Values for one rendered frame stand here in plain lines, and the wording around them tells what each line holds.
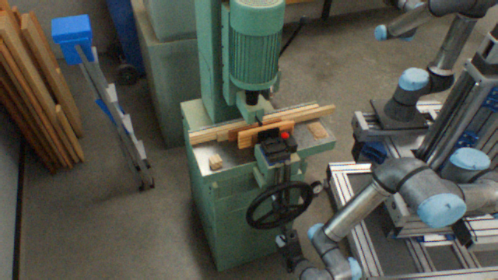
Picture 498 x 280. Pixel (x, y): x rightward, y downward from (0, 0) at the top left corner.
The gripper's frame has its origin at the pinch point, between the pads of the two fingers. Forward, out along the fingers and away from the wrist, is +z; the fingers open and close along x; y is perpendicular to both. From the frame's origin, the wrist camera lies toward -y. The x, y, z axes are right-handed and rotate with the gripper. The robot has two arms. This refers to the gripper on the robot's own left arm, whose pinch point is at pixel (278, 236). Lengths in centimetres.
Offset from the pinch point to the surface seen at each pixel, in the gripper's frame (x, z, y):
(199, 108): -12, 58, -46
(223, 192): -15.7, 17.4, -17.1
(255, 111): 2, 12, -50
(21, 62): -93, 109, -80
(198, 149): -21.7, 22.1, -36.7
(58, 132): -91, 135, -34
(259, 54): 0, -5, -72
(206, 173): -22.3, 10.7, -30.1
